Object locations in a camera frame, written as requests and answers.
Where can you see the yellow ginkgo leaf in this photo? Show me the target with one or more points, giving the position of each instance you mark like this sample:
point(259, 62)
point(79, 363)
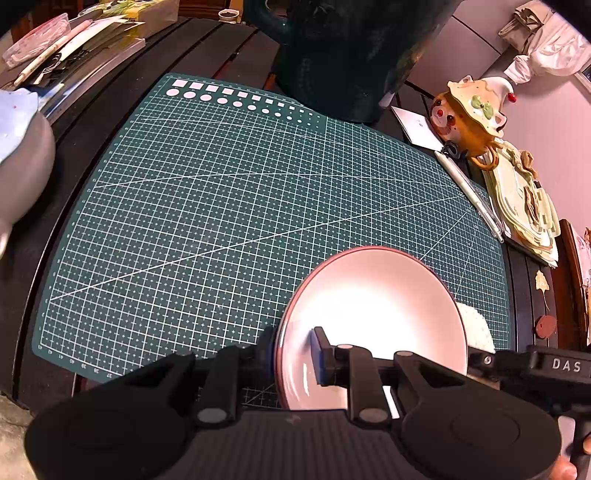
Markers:
point(542, 284)

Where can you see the white note paper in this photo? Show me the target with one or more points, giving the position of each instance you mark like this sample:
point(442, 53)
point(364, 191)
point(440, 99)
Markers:
point(415, 127)

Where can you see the wooden cabinet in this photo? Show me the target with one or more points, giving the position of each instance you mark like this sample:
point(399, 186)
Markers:
point(572, 277)

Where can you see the white bowl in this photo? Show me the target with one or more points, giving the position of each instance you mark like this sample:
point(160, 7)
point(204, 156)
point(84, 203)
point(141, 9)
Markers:
point(378, 300)

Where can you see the green cutting mat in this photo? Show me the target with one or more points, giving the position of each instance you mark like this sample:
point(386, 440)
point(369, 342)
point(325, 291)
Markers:
point(184, 221)

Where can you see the dark green kettle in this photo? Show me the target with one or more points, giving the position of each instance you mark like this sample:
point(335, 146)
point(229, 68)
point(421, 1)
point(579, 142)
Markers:
point(351, 55)

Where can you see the brown leather tag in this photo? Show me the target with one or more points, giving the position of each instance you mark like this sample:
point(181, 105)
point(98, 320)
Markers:
point(546, 326)

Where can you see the light green container lids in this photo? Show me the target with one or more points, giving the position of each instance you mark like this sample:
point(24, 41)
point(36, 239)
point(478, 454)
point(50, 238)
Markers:
point(521, 207)

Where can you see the white hanging clothing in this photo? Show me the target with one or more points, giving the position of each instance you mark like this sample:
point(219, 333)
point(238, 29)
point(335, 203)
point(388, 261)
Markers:
point(549, 46)

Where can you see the black binder clip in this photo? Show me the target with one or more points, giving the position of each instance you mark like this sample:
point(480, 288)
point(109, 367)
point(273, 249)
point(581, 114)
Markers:
point(451, 150)

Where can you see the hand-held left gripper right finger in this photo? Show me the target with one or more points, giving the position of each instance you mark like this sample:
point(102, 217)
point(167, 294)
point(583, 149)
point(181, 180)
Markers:
point(317, 360)

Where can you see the orange clown ceramic pot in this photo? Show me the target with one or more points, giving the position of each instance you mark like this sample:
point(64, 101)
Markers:
point(466, 124)

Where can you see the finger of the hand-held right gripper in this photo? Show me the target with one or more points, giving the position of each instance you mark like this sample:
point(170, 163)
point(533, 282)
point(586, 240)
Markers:
point(503, 367)

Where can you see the white sponge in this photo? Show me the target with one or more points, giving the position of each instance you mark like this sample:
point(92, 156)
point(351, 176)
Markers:
point(478, 327)

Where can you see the person's right hand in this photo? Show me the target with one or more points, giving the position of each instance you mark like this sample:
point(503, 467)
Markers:
point(563, 470)

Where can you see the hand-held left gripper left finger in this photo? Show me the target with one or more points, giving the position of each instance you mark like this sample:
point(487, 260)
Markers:
point(270, 364)

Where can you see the pile of papers and books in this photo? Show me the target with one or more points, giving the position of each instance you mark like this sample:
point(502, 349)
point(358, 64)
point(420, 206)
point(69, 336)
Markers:
point(83, 50)

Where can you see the white pen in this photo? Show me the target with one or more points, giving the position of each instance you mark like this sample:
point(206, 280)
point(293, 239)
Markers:
point(466, 189)

